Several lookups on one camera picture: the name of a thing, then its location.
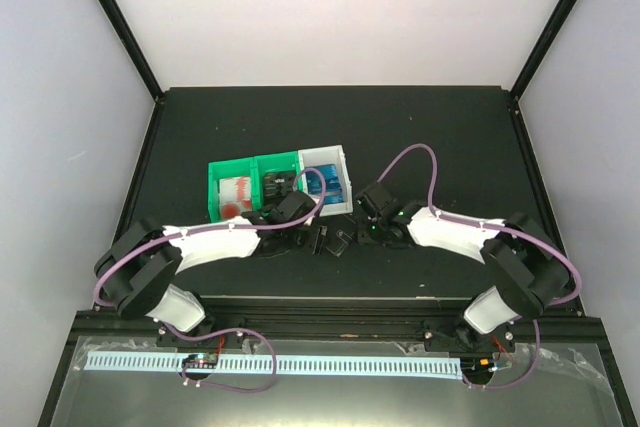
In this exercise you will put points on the black card stack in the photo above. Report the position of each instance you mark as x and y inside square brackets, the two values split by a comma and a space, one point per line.
[277, 185]

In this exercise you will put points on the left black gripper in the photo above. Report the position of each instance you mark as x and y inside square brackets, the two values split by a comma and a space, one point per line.
[316, 243]

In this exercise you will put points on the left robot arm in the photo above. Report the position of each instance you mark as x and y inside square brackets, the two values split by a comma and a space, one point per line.
[136, 275]

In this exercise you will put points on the left controller board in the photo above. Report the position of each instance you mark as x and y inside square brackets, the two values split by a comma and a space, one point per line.
[200, 361]

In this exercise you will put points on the green bin with red cards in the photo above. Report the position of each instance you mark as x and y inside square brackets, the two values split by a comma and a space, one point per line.
[223, 169]

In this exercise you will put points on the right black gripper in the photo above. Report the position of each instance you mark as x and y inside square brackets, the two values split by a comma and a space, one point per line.
[364, 237]

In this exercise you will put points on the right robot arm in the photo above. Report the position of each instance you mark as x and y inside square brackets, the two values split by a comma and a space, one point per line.
[525, 273]

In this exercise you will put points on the right black frame post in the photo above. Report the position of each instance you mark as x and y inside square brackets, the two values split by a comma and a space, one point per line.
[548, 35]

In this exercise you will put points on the red white card stack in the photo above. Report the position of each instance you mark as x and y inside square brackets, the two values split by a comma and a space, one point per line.
[234, 196]

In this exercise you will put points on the left black frame post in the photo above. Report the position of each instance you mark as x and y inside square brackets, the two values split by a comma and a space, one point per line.
[117, 19]

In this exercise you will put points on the white bin with blue cards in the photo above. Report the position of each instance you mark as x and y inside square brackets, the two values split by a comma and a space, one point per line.
[330, 161]

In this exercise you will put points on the controller board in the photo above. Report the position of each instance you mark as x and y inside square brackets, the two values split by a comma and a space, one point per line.
[200, 361]
[479, 364]

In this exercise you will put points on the black card holder wallet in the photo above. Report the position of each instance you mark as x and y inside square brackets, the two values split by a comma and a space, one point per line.
[338, 238]

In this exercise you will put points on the right controller board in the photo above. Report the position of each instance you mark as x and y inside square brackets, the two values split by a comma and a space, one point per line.
[479, 364]

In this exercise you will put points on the blue slotted cable duct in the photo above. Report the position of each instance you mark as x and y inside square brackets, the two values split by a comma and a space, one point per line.
[301, 365]

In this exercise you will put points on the blue card stack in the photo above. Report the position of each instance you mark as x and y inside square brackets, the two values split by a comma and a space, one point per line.
[333, 186]

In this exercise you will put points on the black frame post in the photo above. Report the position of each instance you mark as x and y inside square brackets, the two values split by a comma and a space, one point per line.
[117, 19]
[548, 35]

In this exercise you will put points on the green bin with black cards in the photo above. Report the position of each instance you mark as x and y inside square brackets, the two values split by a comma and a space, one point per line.
[271, 162]

